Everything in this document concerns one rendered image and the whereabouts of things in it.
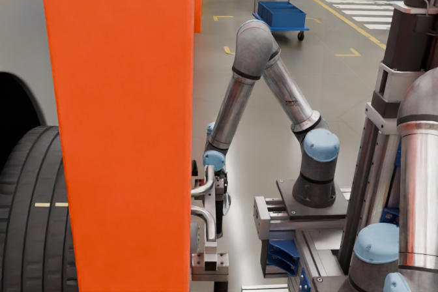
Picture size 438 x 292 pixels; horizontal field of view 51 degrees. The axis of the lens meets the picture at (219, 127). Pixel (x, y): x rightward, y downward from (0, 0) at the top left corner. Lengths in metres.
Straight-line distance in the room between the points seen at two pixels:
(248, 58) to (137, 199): 0.86
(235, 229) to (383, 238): 1.71
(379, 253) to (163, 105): 0.72
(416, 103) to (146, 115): 0.56
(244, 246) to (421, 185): 1.86
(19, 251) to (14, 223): 0.06
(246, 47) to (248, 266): 1.44
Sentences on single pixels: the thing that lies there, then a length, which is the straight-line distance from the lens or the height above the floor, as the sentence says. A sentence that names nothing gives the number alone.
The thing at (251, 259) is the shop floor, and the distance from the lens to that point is 2.61.
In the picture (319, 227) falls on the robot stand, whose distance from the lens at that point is 1.67.
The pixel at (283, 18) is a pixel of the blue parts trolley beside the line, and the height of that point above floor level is 0.33.
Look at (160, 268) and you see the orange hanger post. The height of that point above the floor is 1.26.
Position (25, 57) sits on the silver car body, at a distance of 1.53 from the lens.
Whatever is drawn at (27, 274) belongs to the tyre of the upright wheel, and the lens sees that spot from 1.10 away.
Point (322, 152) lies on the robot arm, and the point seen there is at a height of 1.02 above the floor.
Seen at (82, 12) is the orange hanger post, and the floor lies 1.62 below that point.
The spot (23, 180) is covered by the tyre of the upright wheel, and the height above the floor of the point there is 1.15.
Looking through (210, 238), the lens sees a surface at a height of 1.01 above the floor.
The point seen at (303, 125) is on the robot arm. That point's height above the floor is 1.05.
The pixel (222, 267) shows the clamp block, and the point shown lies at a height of 0.95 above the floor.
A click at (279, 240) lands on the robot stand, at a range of 1.67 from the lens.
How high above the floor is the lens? 1.73
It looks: 26 degrees down
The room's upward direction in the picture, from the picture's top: 3 degrees clockwise
